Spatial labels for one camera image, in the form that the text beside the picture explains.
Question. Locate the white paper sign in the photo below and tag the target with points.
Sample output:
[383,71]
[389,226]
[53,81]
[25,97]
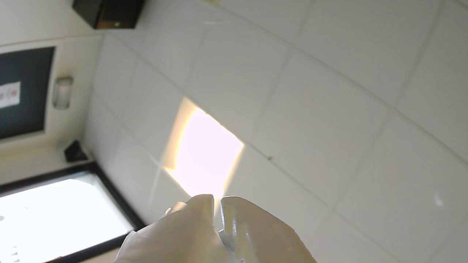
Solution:
[9,94]

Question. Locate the black ceiling mounted box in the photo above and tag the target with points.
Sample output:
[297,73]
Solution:
[109,12]

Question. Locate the small black wall bracket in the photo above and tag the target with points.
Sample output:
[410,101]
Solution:
[75,151]

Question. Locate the dark door panel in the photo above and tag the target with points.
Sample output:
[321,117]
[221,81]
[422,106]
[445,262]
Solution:
[27,109]

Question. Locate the black framed bright window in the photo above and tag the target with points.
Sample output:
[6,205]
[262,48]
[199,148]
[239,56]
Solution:
[55,219]

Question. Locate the white wall mounted device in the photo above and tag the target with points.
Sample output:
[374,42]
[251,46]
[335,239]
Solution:
[62,92]

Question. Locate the square ceiling light panel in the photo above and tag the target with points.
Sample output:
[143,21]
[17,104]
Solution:
[204,153]

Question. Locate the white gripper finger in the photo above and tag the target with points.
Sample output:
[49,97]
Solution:
[267,237]
[179,235]

